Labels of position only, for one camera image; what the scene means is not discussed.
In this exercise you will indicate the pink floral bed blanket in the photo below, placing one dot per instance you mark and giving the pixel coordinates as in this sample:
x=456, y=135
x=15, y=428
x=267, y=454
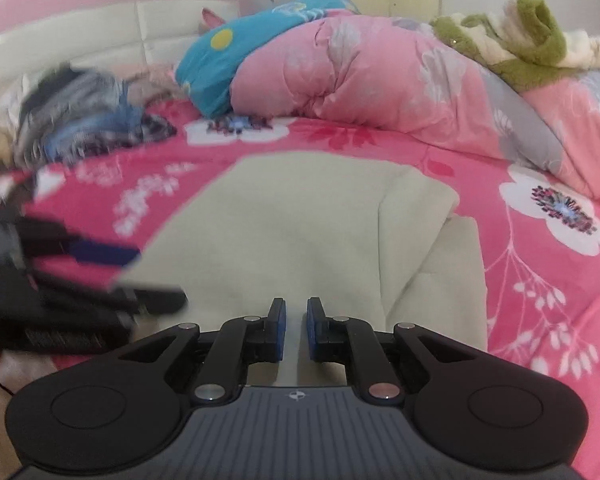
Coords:
x=530, y=270

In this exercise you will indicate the beige zip jacket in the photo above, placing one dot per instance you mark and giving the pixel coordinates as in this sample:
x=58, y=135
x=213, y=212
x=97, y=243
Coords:
x=290, y=225

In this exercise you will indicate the pink and grey floral quilt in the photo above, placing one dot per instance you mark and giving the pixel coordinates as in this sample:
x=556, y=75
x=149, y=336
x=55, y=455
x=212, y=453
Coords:
x=380, y=80

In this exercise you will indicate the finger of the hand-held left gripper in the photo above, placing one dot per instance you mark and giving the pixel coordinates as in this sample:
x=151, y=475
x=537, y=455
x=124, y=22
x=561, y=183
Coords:
x=155, y=300
x=105, y=254

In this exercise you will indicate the pale pink floral cloth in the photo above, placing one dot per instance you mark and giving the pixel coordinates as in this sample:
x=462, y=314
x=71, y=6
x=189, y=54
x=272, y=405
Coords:
x=152, y=85

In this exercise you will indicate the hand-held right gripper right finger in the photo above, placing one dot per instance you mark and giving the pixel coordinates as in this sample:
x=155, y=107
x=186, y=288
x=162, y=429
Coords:
x=312, y=327

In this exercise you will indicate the blue pillow with yellow dot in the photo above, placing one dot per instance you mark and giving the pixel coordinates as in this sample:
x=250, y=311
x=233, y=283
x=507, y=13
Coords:
x=220, y=70

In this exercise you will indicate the green and cream fleece blanket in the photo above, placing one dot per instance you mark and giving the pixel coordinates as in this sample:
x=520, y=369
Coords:
x=525, y=50

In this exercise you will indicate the pile of blue grey clothes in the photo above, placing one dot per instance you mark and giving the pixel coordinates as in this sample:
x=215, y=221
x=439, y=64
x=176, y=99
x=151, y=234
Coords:
x=80, y=115

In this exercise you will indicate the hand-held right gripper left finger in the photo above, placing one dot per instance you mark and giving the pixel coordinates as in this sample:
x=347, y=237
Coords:
x=279, y=327

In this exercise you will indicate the pink and white padded headboard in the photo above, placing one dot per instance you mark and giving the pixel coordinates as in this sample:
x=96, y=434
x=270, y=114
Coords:
x=80, y=35

